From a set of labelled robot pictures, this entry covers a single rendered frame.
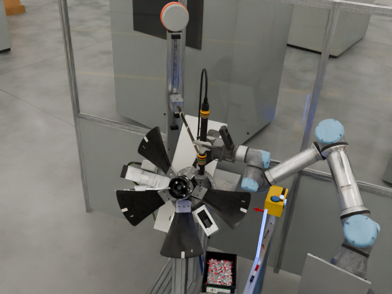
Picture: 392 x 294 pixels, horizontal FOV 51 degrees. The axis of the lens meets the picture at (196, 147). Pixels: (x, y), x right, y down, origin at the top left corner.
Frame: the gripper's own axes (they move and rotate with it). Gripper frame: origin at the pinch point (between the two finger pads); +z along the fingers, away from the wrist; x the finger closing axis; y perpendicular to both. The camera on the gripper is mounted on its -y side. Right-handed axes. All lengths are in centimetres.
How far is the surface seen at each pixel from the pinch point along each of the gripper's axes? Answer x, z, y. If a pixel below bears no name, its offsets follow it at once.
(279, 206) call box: 21, -43, 44
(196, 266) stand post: 31, 6, 126
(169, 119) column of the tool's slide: 55, 39, 27
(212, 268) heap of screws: -16, -18, 65
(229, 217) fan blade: -8.0, -22.0, 35.1
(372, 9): 70, -63, -53
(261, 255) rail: 1, -40, 64
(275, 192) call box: 31, -38, 43
